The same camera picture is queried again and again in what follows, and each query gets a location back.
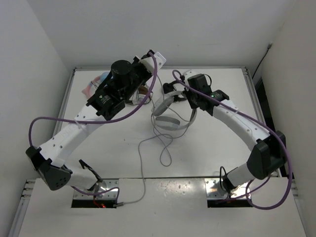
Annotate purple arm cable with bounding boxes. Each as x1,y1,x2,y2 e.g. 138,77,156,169
29,53,158,200
172,70,294,210

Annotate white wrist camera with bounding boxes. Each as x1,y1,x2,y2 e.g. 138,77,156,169
183,70,200,80
139,50,166,75

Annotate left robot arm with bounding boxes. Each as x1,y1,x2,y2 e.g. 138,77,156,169
26,51,166,191

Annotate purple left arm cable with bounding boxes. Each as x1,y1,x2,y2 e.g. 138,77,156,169
29,53,158,200

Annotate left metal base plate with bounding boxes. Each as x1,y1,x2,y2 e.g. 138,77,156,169
73,179,119,200

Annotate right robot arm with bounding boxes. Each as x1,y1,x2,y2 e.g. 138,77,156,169
180,71,286,194

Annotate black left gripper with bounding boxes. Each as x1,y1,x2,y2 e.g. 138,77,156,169
120,55,151,101

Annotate black wall cable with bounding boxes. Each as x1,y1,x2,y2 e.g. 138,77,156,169
251,43,273,82

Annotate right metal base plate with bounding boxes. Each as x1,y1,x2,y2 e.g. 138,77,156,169
204,178,247,200

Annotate pink blue cat-ear headphones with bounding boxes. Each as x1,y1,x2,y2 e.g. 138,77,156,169
82,72,109,99

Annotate brown silver headphones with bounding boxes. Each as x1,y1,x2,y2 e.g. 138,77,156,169
125,85,149,106

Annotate metal base plate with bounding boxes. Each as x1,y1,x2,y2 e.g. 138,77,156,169
73,179,119,200
204,178,247,200

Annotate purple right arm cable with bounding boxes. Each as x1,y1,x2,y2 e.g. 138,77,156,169
172,70,294,210

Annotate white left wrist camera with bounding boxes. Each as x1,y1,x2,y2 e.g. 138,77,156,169
139,50,166,75

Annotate black on-ear headphones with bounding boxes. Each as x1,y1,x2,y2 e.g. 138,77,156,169
162,80,187,103

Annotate white grey over-ear headphones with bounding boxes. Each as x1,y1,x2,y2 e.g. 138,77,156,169
151,90,197,131

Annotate grey headphone cable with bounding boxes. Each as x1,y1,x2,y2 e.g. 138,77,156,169
112,74,193,207

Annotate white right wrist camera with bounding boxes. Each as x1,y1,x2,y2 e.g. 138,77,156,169
183,70,200,80

